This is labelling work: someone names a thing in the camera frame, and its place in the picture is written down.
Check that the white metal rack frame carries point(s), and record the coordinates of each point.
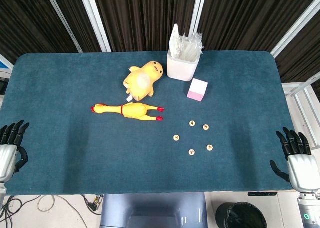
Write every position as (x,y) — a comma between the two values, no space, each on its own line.
(290,87)

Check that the round wooden chess piece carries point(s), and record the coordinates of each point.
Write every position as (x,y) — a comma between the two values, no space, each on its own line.
(205,126)
(209,147)
(192,123)
(191,152)
(176,137)

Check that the clear plastic-wrapped straws bundle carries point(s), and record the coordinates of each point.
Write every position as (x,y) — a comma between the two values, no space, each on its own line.
(190,47)

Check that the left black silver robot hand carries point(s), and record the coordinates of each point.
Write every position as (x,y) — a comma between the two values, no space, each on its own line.
(7,160)

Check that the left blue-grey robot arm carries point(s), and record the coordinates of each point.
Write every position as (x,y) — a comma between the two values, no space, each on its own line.
(2,193)

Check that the dark brown pleated curtain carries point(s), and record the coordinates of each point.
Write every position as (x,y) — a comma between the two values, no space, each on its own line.
(150,12)

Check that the yellow rubber chicken toy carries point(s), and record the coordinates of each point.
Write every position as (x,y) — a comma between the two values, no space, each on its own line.
(132,110)

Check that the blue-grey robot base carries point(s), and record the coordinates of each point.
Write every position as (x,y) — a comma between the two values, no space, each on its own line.
(150,208)

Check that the white square plastic container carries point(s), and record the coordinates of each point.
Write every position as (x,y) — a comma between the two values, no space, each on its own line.
(181,69)

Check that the white metal frame post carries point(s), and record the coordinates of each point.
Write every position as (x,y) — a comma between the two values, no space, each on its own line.
(62,20)
(199,12)
(295,30)
(95,20)

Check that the pink white cube block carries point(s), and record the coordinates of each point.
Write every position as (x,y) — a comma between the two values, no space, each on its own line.
(197,90)

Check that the blue white sign board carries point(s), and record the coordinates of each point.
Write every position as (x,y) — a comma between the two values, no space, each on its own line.
(3,63)

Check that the black trash bin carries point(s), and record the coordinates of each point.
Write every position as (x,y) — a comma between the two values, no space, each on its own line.
(240,216)

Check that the yellow plush duck toy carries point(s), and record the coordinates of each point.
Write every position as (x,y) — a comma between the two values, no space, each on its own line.
(142,82)

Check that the white paper packet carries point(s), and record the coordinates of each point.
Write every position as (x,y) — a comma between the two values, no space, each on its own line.
(174,42)

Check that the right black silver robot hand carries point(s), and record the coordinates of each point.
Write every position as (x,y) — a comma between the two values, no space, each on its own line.
(303,170)

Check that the teal fabric table mat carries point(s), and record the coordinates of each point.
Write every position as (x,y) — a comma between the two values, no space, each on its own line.
(75,137)

